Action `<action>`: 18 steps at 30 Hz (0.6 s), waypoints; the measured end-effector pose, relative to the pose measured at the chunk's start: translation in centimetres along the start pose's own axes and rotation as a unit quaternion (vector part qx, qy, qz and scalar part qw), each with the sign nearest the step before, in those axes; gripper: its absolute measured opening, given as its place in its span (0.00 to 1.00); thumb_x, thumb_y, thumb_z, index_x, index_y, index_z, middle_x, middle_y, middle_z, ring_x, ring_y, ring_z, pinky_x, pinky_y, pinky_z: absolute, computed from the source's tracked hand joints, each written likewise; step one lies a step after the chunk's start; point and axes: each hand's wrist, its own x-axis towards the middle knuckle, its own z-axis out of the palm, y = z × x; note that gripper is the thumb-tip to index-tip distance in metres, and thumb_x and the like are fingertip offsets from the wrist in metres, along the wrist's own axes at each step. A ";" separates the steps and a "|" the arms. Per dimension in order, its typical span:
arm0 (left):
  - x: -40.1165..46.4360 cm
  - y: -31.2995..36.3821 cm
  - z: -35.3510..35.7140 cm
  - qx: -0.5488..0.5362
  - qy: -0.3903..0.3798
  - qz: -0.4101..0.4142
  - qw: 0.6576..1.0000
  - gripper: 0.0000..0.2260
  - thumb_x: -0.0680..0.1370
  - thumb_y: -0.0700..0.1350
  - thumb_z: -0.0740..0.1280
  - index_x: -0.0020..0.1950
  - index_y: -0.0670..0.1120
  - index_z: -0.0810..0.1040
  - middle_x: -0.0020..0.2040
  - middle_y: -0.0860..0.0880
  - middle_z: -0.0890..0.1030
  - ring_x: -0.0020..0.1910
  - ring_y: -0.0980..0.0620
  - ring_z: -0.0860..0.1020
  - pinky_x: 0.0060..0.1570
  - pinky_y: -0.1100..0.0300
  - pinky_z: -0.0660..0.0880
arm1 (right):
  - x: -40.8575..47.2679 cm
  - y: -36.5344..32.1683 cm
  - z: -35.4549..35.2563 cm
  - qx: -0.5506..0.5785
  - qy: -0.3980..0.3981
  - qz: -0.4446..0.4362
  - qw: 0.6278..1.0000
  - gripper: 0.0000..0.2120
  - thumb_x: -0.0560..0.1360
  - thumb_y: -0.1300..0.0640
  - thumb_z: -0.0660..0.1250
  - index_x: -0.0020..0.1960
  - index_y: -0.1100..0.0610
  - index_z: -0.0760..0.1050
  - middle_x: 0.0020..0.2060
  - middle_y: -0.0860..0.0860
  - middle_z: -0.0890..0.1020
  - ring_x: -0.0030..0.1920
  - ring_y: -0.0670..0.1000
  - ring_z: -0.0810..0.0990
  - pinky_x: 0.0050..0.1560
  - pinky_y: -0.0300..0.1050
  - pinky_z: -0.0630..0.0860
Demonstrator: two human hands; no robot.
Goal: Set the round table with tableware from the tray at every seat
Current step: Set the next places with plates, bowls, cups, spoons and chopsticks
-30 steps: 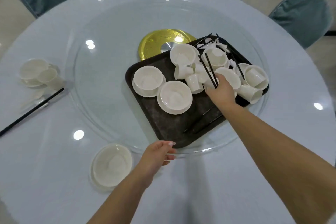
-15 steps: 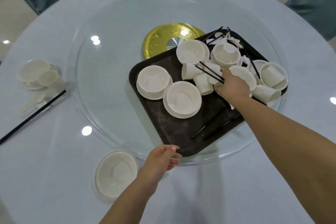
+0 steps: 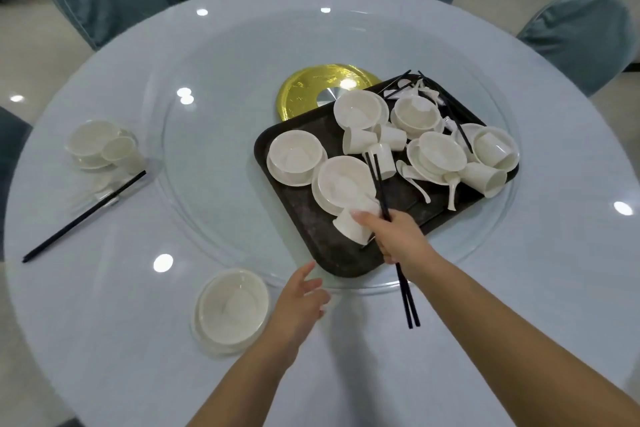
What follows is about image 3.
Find person's left forearm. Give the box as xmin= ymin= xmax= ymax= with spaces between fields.
xmin=187 ymin=336 xmax=301 ymax=427

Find gold turntable base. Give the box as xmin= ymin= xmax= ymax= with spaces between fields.
xmin=275 ymin=63 xmax=383 ymax=122

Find glass lazy susan turntable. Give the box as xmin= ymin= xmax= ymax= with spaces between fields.
xmin=142 ymin=9 xmax=523 ymax=295

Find person's right hand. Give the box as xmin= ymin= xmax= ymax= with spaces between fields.
xmin=349 ymin=209 xmax=443 ymax=282

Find black tray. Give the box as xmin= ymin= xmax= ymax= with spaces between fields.
xmin=253 ymin=72 xmax=521 ymax=279

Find white round table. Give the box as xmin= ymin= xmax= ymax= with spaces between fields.
xmin=2 ymin=0 xmax=640 ymax=427

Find bunch of black chopsticks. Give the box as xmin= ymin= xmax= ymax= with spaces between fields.
xmin=375 ymin=69 xmax=475 ymax=155

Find person's left hand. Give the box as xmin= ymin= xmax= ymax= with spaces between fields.
xmin=265 ymin=261 xmax=332 ymax=370

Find person's right forearm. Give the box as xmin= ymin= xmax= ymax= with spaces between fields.
xmin=405 ymin=254 xmax=640 ymax=427

